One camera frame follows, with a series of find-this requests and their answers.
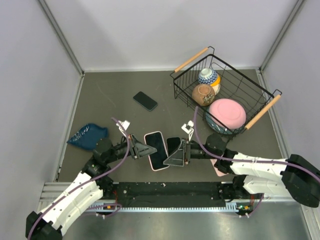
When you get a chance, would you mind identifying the teal-edged black smartphone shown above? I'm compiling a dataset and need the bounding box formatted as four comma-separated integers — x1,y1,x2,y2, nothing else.
133,91,158,111

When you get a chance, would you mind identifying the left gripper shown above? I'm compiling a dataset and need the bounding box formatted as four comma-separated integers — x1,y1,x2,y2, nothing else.
105,133,157,164

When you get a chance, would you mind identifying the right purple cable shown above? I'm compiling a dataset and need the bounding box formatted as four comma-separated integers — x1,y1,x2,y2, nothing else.
193,106,320,218

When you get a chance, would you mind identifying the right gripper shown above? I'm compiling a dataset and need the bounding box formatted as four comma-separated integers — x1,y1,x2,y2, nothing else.
164,137,219,167

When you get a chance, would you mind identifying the blue cloth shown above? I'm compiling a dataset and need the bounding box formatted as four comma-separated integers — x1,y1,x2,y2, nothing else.
67,123,109,151

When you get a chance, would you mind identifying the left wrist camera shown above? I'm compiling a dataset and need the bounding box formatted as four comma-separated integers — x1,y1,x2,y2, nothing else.
116,120,131,131

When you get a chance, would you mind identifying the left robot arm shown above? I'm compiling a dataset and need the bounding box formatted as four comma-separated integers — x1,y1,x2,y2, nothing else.
25,134,157,240

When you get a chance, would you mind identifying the black wire basket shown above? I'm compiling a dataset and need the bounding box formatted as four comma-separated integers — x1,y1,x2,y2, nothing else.
170,46,282,138

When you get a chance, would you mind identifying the clear phone case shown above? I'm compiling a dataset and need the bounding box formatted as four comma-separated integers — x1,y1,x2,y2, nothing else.
166,136,182,157

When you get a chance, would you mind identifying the yellow white cup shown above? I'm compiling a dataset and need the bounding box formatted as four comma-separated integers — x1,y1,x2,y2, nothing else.
210,74,221,95

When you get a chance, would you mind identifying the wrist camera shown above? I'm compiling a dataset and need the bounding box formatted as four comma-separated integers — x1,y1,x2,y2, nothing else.
181,120,194,141
116,120,131,131

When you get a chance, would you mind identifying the blue patterned bowl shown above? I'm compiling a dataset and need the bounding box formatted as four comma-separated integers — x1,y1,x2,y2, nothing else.
198,68,219,85

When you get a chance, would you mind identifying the purple cable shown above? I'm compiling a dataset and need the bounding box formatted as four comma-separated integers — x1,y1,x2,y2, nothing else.
193,106,320,218
26,116,131,240

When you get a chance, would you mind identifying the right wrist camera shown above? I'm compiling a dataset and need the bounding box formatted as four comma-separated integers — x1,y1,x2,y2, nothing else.
181,120,194,141

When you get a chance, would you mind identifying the pink phone case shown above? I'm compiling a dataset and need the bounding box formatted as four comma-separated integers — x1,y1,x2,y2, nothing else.
144,131,170,172

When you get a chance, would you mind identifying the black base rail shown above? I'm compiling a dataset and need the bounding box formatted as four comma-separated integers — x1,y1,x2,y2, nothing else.
102,182,251,200

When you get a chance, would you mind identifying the pink plate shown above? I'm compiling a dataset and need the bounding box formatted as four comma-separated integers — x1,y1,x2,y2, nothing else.
208,98,247,130

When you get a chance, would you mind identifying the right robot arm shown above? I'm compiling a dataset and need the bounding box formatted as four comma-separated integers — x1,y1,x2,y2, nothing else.
163,134,320,208

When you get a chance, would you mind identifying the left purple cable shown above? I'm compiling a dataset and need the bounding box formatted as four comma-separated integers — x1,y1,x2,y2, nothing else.
26,116,131,240

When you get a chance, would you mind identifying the dark patterned bowl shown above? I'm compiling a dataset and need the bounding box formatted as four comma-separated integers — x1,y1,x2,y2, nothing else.
205,110,232,135

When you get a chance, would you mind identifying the grey slotted cable duct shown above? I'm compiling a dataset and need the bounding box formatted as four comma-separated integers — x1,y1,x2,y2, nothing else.
86,202,239,213

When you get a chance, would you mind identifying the brown ceramic bowl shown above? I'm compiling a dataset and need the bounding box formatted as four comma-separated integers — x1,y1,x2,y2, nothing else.
191,84,216,107

